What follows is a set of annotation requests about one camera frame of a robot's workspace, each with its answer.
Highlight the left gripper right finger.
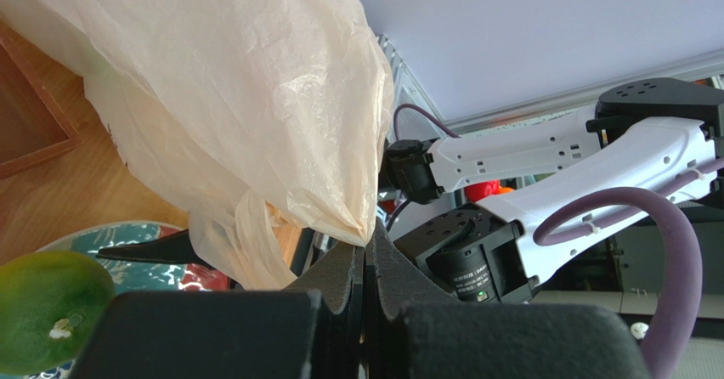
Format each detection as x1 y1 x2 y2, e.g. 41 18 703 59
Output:
365 223 649 378

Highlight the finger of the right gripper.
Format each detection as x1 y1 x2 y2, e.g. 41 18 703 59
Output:
96 229 216 270

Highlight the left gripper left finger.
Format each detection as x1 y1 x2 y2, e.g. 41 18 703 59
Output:
71 246 365 378

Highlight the translucent beige plastic bag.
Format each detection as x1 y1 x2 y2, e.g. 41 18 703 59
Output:
1 0 394 290

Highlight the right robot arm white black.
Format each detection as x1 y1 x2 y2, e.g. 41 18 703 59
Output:
379 78 723 303

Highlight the red teal floral plate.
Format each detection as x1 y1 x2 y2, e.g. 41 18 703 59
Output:
1 227 229 378

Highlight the green round fruit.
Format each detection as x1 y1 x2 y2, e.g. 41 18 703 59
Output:
1 251 116 376

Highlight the wooden compartment tray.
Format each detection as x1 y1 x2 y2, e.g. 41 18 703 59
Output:
1 24 81 179

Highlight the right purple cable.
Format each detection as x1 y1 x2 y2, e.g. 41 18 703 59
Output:
385 103 724 379

